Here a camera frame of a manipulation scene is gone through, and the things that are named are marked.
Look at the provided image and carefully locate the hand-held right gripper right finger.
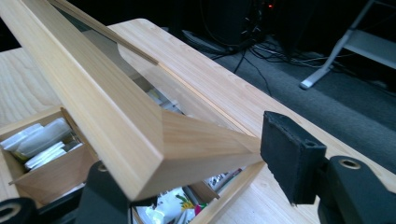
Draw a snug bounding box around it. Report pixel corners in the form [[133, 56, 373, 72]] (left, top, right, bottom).
[[261, 110, 328, 205]]

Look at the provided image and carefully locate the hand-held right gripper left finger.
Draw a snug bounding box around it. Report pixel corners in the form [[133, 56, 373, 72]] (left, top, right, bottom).
[[76, 160, 158, 224]]

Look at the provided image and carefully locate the wooden compartment box with window lid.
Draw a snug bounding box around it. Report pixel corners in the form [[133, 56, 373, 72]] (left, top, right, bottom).
[[0, 0, 266, 224]]

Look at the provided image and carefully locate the grey flat stand foot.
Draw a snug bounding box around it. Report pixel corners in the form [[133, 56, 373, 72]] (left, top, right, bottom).
[[181, 29, 233, 55]]

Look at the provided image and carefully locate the thin black floor cable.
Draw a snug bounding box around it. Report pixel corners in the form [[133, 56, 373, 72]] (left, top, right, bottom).
[[241, 52, 273, 97]]

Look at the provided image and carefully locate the bundle of floor cables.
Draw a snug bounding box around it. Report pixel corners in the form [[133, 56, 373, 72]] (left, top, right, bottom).
[[248, 33, 330, 69]]

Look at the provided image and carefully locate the white metal stand frame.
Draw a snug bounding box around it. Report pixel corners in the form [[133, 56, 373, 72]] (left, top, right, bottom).
[[299, 0, 396, 91]]

